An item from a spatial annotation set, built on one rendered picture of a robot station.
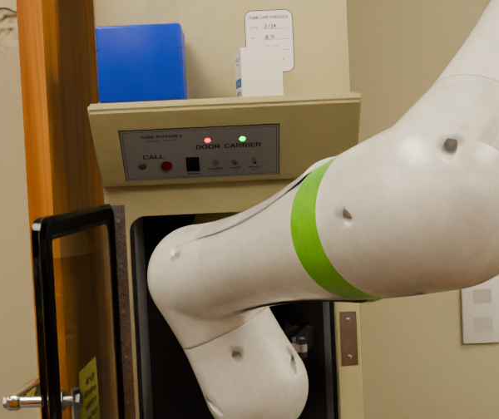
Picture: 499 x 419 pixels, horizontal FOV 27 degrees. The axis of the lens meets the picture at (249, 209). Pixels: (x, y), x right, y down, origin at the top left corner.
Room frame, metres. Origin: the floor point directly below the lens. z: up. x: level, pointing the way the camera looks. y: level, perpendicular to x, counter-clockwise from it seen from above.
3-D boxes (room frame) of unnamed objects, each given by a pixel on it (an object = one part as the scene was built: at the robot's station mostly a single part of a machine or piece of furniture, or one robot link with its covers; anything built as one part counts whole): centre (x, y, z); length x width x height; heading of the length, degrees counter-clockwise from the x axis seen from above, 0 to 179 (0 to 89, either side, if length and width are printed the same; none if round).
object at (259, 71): (1.28, -0.02, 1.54); 0.05 x 0.05 x 0.06; 8
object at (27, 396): (1.09, 0.23, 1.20); 0.10 x 0.05 x 0.03; 174
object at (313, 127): (1.28, 0.02, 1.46); 0.32 x 0.12 x 0.10; 91
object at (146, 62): (1.27, 0.12, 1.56); 0.10 x 0.10 x 0.09; 1
